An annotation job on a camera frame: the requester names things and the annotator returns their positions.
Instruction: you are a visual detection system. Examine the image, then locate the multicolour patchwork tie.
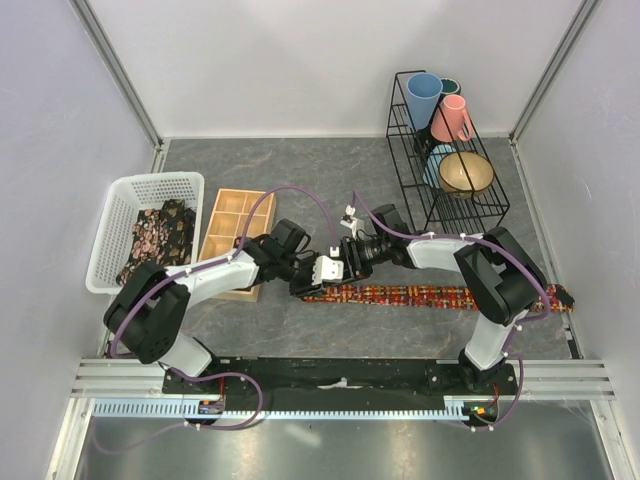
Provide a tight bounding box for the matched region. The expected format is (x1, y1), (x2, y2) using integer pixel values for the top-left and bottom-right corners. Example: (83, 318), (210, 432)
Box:
(301, 283), (576, 316)

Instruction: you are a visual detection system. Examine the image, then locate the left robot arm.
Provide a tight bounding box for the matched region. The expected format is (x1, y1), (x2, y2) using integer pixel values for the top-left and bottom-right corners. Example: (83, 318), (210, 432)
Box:
(104, 220), (335, 393)

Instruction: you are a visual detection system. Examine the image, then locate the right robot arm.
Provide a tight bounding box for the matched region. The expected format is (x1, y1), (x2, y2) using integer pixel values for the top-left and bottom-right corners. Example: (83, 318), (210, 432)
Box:
(339, 204), (551, 394)

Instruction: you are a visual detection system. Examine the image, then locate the wooden compartment box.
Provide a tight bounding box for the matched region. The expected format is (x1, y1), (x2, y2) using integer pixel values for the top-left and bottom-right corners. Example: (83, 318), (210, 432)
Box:
(192, 188), (277, 304)

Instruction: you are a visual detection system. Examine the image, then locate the light blue cup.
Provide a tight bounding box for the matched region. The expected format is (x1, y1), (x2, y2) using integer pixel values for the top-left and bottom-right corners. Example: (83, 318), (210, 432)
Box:
(423, 144), (454, 189)

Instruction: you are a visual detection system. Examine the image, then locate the wooden bowl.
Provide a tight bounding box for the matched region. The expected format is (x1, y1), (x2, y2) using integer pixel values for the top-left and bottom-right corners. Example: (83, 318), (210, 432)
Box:
(439, 151), (495, 198)

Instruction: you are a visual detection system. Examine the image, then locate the black gold patterned tie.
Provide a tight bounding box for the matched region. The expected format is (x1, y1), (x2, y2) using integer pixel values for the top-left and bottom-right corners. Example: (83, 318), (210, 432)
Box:
(157, 199), (196, 266)

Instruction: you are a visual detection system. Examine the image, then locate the floral black pink tie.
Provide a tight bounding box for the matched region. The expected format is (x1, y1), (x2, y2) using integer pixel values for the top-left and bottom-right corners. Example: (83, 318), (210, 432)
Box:
(115, 209), (169, 286)

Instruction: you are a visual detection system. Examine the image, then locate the pink mug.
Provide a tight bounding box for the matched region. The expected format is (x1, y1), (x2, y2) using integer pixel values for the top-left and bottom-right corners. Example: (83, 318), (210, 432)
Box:
(431, 94), (474, 143)

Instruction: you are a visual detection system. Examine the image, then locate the blue plastic cup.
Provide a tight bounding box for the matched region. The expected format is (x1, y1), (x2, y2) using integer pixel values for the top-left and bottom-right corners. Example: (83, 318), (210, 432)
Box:
(406, 72), (443, 131)

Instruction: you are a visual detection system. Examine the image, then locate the dark green cup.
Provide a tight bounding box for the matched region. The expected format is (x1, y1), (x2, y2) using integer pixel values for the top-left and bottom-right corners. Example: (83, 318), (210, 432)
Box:
(441, 78), (461, 96)

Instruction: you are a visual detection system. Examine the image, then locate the white plastic basket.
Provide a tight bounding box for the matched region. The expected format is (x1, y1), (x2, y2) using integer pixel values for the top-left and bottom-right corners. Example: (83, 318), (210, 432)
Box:
(85, 171), (205, 295)

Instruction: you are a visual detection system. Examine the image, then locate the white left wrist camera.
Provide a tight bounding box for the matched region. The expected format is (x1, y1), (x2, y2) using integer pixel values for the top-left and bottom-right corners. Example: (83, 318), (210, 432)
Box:
(312, 255), (344, 285)

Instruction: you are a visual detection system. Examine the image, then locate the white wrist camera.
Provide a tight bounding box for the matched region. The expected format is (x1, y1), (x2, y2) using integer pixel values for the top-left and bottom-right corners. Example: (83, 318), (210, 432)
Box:
(312, 255), (344, 285)
(340, 205), (364, 240)

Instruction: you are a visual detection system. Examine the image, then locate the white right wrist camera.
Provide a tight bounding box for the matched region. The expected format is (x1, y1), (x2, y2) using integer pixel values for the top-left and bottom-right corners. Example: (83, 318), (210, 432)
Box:
(340, 205), (364, 240)

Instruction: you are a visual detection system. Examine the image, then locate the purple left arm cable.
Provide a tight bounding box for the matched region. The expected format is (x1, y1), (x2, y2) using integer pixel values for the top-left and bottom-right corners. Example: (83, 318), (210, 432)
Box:
(92, 185), (341, 455)

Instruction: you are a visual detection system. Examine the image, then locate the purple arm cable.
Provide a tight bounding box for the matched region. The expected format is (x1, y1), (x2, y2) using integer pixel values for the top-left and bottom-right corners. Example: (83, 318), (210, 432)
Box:
(349, 189), (551, 434)
(92, 185), (341, 455)

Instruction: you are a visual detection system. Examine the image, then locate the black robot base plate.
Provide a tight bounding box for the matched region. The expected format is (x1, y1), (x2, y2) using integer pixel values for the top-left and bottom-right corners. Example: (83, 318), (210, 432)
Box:
(162, 355), (519, 414)

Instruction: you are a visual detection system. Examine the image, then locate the black wire rack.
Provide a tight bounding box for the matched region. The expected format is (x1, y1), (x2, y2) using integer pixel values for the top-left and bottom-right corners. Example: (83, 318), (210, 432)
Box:
(386, 70), (510, 233)

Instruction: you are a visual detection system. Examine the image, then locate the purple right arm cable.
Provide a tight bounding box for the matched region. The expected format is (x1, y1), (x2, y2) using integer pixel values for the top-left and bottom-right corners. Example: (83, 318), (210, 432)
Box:
(349, 189), (551, 434)

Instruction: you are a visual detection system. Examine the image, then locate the slotted cable duct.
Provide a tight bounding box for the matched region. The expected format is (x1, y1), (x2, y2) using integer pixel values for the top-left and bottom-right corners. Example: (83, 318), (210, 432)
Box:
(93, 389), (496, 421)

